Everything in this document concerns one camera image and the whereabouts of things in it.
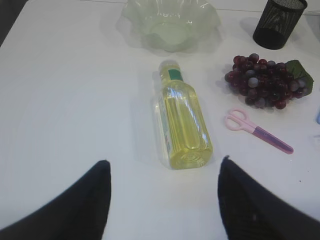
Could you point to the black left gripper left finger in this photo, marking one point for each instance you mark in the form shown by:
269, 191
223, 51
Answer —
79, 213

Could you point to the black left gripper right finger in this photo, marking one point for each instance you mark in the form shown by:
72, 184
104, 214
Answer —
251, 212

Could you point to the pink scissors with cover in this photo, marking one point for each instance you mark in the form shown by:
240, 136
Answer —
238, 120

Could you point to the yellow tea plastic bottle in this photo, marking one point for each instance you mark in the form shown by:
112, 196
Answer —
186, 138

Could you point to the purple artificial grape bunch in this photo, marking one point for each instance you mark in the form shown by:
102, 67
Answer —
268, 84

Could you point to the black mesh pen holder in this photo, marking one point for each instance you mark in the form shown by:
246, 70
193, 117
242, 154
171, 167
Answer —
277, 22

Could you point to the green wavy glass plate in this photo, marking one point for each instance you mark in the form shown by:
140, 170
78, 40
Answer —
172, 26

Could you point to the blue scissors with cover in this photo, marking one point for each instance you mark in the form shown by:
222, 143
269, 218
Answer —
317, 116

